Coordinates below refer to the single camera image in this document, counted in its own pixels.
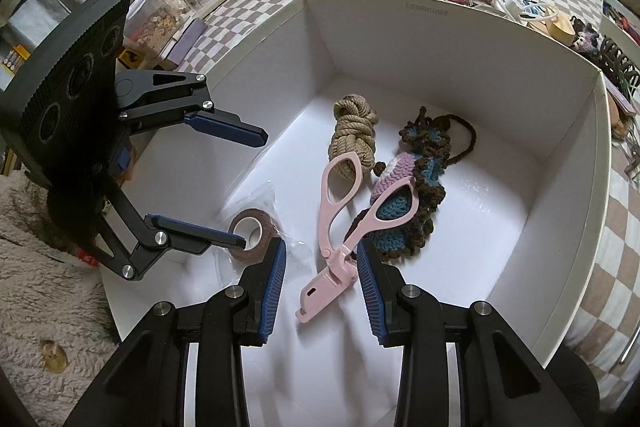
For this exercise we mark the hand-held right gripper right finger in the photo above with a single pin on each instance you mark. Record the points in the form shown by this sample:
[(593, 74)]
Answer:
[(370, 292)]

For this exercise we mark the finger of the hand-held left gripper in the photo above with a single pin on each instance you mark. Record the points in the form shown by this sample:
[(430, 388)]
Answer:
[(210, 123), (190, 229)]

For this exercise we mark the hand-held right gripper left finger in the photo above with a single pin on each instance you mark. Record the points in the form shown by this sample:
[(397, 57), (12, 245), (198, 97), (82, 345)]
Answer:
[(272, 292)]

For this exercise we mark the brown tape roll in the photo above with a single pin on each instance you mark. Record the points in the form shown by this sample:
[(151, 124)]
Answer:
[(267, 234)]

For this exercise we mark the pink scissors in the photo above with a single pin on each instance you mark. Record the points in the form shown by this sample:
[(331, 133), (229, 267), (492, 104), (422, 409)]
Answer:
[(327, 217)]

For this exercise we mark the blue brown crochet piece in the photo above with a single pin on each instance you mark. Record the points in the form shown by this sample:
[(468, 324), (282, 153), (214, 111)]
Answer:
[(425, 187)]

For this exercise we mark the white cardboard box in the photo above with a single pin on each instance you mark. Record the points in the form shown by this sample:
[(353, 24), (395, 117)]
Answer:
[(500, 217)]

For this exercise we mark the clear container of beige bits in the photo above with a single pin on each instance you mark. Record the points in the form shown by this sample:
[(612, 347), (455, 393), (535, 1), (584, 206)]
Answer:
[(155, 24)]

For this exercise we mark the yellow battery pack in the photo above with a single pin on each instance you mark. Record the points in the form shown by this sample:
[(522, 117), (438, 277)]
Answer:
[(12, 61)]

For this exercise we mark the purple notebook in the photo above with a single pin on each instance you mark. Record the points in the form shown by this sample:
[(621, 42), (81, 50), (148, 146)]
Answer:
[(185, 44)]

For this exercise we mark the fuzzy beige rug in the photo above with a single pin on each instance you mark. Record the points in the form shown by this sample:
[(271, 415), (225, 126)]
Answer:
[(45, 297)]

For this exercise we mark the black stool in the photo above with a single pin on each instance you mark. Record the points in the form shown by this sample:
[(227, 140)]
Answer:
[(575, 382)]

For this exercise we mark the metal rod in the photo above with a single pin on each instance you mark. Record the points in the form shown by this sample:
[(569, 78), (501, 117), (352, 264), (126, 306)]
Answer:
[(631, 337)]

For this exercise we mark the round wooden box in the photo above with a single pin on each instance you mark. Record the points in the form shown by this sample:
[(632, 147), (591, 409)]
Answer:
[(619, 119)]

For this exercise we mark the purple card packet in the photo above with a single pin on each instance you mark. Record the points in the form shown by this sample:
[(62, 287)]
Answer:
[(622, 99)]

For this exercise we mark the wooden oval box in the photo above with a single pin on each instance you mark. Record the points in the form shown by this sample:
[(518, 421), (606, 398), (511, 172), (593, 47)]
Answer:
[(555, 32)]

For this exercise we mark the dark crochet scrunchie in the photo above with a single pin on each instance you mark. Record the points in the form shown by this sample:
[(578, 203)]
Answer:
[(587, 37)]

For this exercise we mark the black hair claw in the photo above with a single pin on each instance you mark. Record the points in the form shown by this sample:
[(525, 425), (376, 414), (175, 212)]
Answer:
[(617, 59)]

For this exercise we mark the white tray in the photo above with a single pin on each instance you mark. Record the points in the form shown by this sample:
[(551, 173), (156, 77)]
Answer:
[(612, 9)]

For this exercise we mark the pile of pens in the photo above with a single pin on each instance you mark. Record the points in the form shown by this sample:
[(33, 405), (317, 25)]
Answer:
[(630, 24)]

